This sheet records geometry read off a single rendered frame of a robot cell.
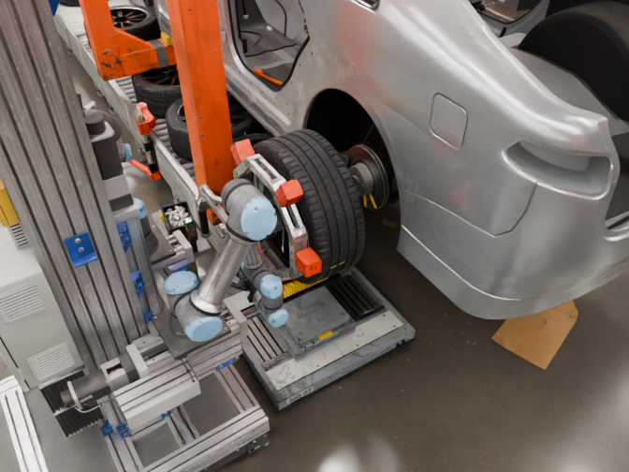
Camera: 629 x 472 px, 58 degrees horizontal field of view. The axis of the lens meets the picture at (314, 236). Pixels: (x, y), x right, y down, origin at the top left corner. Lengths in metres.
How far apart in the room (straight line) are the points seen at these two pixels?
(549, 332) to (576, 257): 1.36
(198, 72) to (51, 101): 1.01
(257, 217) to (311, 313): 1.31
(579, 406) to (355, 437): 1.10
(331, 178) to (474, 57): 0.73
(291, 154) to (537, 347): 1.73
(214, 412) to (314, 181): 1.11
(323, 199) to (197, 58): 0.81
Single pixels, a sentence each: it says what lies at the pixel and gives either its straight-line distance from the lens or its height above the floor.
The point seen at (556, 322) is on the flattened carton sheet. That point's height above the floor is 0.01.
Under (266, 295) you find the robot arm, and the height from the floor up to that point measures 0.97.
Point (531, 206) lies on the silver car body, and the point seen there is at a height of 1.34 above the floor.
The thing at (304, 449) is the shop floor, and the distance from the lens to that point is 2.76.
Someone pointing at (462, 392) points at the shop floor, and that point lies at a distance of 3.00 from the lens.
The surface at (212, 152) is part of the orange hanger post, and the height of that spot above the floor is 0.96.
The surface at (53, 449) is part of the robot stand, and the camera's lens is 2.74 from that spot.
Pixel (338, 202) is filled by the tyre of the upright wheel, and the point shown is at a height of 1.05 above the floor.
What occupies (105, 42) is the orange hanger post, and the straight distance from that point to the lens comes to 4.50.
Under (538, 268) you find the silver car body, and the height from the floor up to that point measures 1.10.
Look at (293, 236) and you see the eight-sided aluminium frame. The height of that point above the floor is 0.97.
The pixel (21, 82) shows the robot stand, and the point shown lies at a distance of 1.66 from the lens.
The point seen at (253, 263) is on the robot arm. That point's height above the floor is 1.03.
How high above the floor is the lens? 2.43
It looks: 41 degrees down
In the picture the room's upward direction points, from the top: straight up
